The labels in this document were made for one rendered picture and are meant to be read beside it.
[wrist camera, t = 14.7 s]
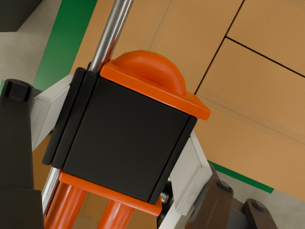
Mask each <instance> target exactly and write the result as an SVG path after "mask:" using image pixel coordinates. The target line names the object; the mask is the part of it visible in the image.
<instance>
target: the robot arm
mask: <svg viewBox="0 0 305 229"><path fill-rule="evenodd" d="M73 76H74V74H73V73H71V74H69V75H67V76H66V77H64V78H63V79H61V80H60V81H58V82H57V83H55V84H54V85H52V86H51V87H49V88H48V89H46V90H45V91H41V90H38V89H36V88H34V87H33V86H32V85H30V84H28V83H26V82H24V81H21V80H17V79H6V81H5V83H4V86H3V90H2V92H1V96H0V229H44V216H43V206H42V194H41V191H40V190H35V189H34V174H33V157H32V152H33V151H34V150H35V148H36V147H37V146H38V145H39V144H40V143H41V141H42V140H43V139H44V138H45V137H46V136H47V134H48V133H49V132H50V131H51V130H52V129H53V128H54V127H55V125H56V122H57V119H58V117H59V114H60V112H61V109H62V107H63V104H64V101H65V99H66V96H67V93H68V91H69V88H70V84H71V81H72V78H73ZM170 176H171V182H172V190H173V197H174V203H175V210H176V212H177V213H179V214H181V215H184V216H185V215H188V214H189V213H190V211H191V209H192V208H193V206H194V211H193V213H192V214H191V216H190V218H189V219H188V221H187V223H186V224H185V226H184V227H185V229H278V228H277V226H276V224H275V222H274V220H273V218H272V216H271V214H270V212H269V210H268V209H267V208H266V207H265V206H264V204H262V203H261V202H260V201H257V200H255V199H251V198H248V199H247V200H246V202H245V203H242V202H240V201H239V200H237V199H235V198H234V197H233V195H234V191H233V189H232V188H231V187H230V186H229V185H228V184H227V183H226V182H224V181H221V180H220V179H219V177H218V175H217V172H216V170H215V168H214V166H213V165H212V164H211V163H210V162H208V161H207V159H206V157H205V155H204V152H203V150H202V148H201V145H200V143H199V141H198V139H197V136H196V134H195V132H194V129H193V130H192V132H191V134H190V136H189V138H188V140H187V142H186V144H185V146H184V148H183V150H182V152H181V154H180V156H179V158H178V160H177V162H176V164H175V166H174V168H173V170H172V172H171V174H170Z"/></svg>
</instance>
